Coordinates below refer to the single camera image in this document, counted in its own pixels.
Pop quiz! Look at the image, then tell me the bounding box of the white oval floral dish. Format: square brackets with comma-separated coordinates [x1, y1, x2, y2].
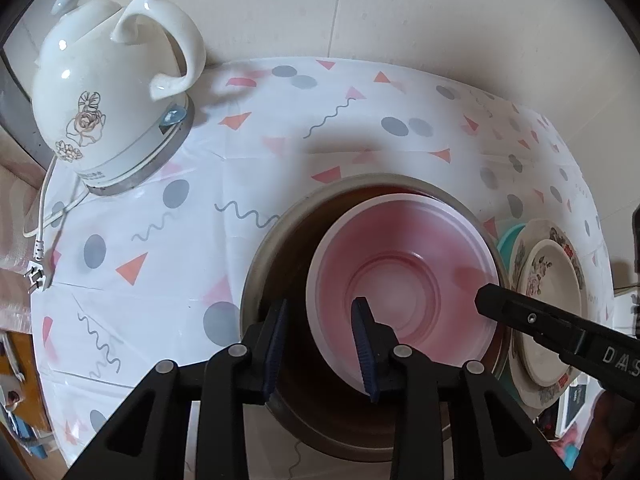
[514, 237, 590, 387]

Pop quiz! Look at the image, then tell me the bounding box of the teal round plate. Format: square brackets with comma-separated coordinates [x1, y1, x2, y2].
[497, 223, 525, 403]

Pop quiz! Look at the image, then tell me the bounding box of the white dragon pattern plate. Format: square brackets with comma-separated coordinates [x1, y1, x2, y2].
[506, 219, 592, 411]

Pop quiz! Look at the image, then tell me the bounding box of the stainless steel bowl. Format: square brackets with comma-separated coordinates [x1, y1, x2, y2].
[241, 174, 510, 463]

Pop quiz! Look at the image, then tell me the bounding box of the red pink plastic bowl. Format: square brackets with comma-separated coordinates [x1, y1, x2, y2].
[306, 193, 499, 391]

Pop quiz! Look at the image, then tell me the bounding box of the person right hand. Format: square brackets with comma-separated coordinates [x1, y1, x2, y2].
[573, 390, 639, 480]

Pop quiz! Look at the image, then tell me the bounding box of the black white book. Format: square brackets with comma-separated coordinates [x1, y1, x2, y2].
[551, 374, 601, 439]

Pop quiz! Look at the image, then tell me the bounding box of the pink teal cloth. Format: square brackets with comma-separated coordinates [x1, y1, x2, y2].
[548, 422, 582, 470]

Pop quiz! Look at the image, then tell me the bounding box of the white patterned tablecloth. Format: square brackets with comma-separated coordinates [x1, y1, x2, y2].
[32, 58, 614, 463]

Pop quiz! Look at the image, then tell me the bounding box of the white ceramic electric kettle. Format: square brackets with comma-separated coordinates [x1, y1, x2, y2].
[32, 0, 206, 196]

